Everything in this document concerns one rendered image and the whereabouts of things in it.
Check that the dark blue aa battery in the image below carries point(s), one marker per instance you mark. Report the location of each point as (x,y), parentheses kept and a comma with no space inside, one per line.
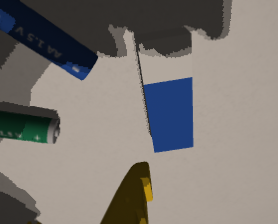
(42,36)

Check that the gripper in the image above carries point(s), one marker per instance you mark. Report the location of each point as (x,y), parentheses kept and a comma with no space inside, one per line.
(129,204)

